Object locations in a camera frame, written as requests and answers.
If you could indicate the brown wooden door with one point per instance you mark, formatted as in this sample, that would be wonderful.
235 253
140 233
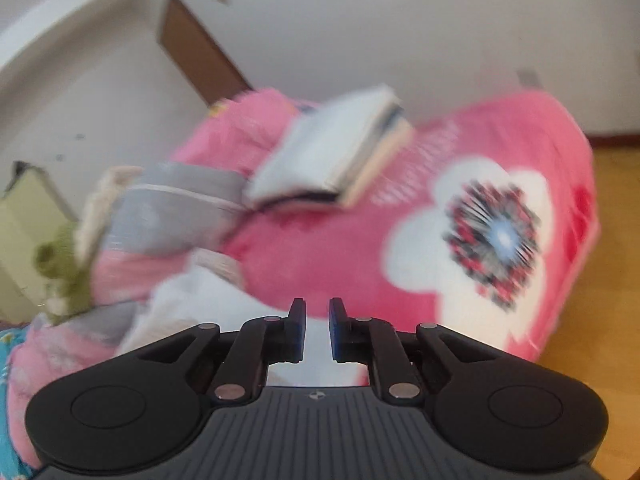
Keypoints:
200 45

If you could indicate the green white fleece garment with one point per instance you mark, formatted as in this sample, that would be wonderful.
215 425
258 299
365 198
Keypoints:
65 260

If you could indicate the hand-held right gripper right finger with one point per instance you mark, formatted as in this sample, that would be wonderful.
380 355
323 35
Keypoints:
336 332

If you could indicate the pale yellow wardrobe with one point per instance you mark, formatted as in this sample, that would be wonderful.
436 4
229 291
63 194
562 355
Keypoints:
25 230

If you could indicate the pink grey leaf-print quilt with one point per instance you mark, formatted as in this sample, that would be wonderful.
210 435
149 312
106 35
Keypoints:
165 200

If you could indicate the blue floral quilt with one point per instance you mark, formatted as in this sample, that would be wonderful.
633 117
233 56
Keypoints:
6 355

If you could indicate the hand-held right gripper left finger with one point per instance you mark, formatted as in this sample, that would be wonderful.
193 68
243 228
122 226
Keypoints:
298 332

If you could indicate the pink floral bed sheet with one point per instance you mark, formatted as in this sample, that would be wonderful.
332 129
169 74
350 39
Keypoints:
350 240

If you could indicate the beige white houndstooth coat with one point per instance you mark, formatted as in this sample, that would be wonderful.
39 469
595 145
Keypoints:
200 300

